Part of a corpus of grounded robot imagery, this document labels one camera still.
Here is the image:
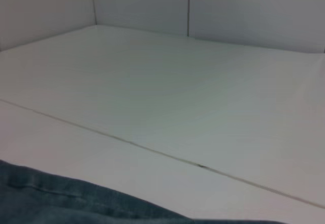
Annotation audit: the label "blue denim shorts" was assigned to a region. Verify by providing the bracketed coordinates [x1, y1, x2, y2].
[0, 159, 289, 224]

